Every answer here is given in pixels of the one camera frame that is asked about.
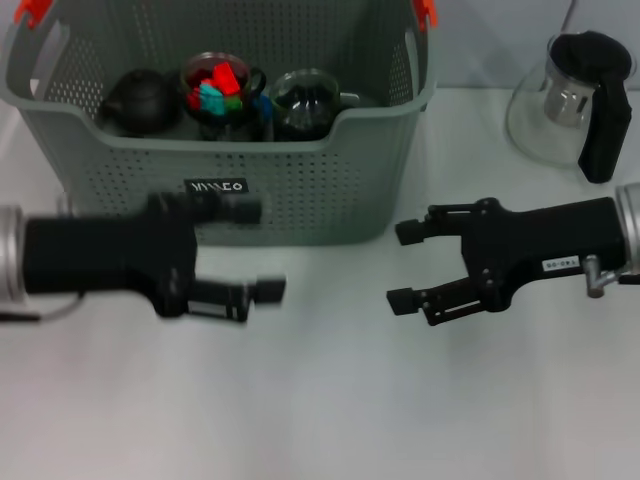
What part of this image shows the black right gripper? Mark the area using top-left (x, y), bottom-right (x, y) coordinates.
top-left (385, 196), bottom-right (627, 328)

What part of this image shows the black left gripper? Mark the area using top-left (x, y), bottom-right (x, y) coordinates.
top-left (21, 191), bottom-right (288, 325)

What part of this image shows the glass teacup with black sleeve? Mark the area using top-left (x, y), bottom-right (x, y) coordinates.
top-left (178, 52), bottom-right (267, 126)
top-left (197, 117), bottom-right (261, 143)
top-left (272, 117), bottom-right (332, 143)
top-left (269, 68), bottom-right (362, 126)

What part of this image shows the blue square brick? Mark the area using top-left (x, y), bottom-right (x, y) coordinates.
top-left (252, 94), bottom-right (275, 142)

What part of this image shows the teal square brick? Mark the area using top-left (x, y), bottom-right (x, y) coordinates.
top-left (198, 84), bottom-right (227, 116)

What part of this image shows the bright red sloped brick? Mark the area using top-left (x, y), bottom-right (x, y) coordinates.
top-left (211, 63), bottom-right (242, 95)

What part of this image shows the grey perforated storage basket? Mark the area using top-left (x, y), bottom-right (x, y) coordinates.
top-left (0, 0), bottom-right (441, 247)

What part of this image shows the black clay teapot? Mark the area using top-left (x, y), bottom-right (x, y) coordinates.
top-left (101, 68), bottom-right (182, 137)

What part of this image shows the grey right arm cable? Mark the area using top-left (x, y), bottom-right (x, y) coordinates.
top-left (583, 253), bottom-right (640, 301)

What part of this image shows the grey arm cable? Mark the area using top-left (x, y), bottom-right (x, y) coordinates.
top-left (583, 253), bottom-right (640, 301)
top-left (0, 291), bottom-right (85, 322)

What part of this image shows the grey left arm cable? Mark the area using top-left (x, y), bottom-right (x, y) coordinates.
top-left (0, 291), bottom-right (85, 322)

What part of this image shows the glass pitcher with black handle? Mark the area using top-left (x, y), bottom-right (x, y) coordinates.
top-left (505, 30), bottom-right (634, 185)

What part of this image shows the orange basket handle clip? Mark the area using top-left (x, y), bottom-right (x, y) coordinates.
top-left (413, 0), bottom-right (440, 29)
top-left (13, 0), bottom-right (54, 26)

